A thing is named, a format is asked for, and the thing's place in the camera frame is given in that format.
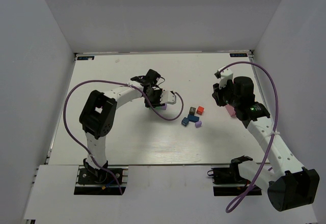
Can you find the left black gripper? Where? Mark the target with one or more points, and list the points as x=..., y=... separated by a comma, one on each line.
x=154, y=101

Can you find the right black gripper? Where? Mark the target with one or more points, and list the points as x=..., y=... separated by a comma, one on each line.
x=220, y=95

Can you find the purple cube block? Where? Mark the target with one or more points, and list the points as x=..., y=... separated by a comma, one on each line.
x=164, y=106

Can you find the pink plastic box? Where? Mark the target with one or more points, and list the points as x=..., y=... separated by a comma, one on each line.
x=230, y=110

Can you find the brown cube block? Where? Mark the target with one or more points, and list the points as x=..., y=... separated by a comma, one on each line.
x=192, y=110

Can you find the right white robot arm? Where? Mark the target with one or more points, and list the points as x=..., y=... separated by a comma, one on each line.
x=289, y=184

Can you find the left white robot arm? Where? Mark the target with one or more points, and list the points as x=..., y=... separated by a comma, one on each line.
x=97, y=116

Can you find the orange cube block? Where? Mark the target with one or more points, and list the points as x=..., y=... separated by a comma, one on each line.
x=200, y=110

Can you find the small purple block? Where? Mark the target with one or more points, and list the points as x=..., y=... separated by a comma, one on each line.
x=198, y=124

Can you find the blue rectangular block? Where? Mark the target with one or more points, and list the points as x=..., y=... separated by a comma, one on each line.
x=193, y=118

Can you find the blue cube block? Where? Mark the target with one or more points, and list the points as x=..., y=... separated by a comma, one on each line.
x=185, y=121

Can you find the right blue table label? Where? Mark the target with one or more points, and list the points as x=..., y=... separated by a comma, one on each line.
x=238, y=55

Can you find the blue table label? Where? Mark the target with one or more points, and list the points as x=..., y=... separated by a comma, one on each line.
x=238, y=55
x=85, y=58

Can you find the left blue table label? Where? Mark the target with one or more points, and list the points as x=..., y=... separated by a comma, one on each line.
x=85, y=58

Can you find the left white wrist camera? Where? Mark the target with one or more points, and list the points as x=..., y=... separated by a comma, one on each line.
x=168, y=97

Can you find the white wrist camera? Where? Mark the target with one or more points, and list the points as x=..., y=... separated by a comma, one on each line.
x=168, y=97
x=224, y=74

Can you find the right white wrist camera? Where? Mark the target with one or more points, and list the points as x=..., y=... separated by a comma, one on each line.
x=224, y=74

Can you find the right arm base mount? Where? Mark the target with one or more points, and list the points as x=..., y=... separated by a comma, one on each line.
x=224, y=184

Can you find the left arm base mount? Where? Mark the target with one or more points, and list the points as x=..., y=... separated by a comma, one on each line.
x=87, y=184

